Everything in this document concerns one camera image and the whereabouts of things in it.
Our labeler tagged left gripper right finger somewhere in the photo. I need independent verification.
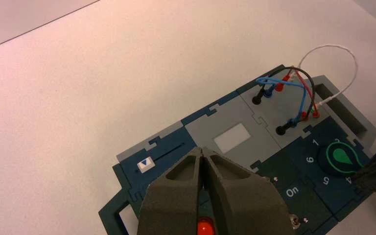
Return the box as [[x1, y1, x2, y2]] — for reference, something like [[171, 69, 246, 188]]
[[203, 148, 294, 235]]

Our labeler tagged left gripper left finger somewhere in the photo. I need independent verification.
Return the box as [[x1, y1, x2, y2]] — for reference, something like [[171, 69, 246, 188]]
[[137, 147, 205, 235]]

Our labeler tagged green rotary knob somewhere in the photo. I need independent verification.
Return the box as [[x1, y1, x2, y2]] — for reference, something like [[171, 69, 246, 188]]
[[316, 139, 370, 177]]

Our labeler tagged white slider knob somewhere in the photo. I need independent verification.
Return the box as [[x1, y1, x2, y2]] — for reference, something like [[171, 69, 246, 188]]
[[137, 157, 156, 172]]

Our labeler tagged red push button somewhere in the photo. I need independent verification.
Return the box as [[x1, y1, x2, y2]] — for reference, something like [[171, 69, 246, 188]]
[[196, 218, 216, 235]]

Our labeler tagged white rectangular display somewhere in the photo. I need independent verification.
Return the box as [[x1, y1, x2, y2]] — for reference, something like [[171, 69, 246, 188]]
[[213, 123, 252, 154]]

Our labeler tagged dark teal grey task box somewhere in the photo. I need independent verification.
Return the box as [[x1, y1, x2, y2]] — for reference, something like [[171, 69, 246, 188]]
[[98, 64, 376, 235]]

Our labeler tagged black banana plug cable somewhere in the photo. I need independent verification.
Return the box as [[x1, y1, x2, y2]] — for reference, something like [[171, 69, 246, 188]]
[[251, 66, 315, 136]]

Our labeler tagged blue banana plug cable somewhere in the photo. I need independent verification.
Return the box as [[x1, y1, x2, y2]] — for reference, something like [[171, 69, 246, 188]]
[[255, 76, 308, 128]]

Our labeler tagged white banana plug cable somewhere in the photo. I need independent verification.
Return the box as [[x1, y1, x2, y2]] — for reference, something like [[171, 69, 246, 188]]
[[287, 44, 359, 110]]

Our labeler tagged red banana plug cable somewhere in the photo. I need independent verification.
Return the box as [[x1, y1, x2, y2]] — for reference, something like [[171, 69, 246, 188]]
[[274, 67, 321, 119]]

